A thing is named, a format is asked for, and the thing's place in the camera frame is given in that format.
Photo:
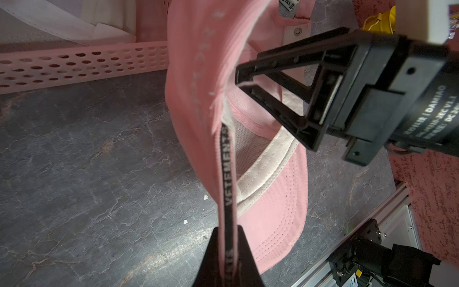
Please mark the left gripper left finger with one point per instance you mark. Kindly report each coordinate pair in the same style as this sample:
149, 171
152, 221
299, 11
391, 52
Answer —
208, 274

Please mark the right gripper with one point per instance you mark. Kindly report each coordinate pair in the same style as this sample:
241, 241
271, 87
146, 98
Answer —
376, 91

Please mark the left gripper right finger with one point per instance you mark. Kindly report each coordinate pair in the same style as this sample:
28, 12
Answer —
247, 274

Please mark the pink baseball cap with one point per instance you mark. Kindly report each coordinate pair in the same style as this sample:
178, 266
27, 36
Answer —
253, 168

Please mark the cream baseball cap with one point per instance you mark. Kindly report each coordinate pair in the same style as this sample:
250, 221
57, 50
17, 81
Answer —
82, 22

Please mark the yellow pencil cup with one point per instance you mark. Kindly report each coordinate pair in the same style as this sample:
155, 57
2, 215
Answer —
381, 23

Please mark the pink perforated plastic basket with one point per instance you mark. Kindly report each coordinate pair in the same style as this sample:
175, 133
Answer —
31, 59

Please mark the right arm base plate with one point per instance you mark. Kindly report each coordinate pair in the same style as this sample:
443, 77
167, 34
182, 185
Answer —
357, 247

